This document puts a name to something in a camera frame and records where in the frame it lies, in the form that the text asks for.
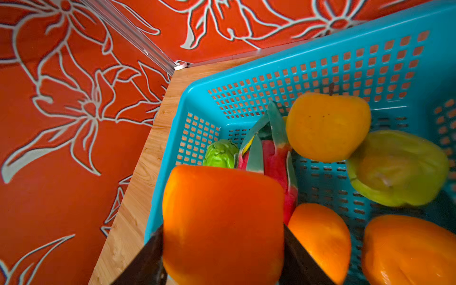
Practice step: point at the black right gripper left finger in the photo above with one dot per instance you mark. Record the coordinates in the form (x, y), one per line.
(147, 267)

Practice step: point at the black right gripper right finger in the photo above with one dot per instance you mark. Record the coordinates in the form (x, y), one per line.
(299, 268)

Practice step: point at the orange fruit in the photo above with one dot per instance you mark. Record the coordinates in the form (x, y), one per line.
(324, 234)
(404, 250)
(222, 227)

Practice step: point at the red dragon fruit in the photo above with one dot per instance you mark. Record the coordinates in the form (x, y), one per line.
(267, 150)

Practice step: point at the green pear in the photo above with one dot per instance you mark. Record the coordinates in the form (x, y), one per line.
(221, 153)

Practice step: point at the yellow orange pear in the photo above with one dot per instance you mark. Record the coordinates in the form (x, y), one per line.
(327, 128)

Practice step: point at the teal plastic basket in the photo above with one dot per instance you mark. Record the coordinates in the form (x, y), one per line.
(402, 65)

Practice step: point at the left corner aluminium post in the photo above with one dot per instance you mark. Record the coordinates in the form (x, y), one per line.
(135, 29)

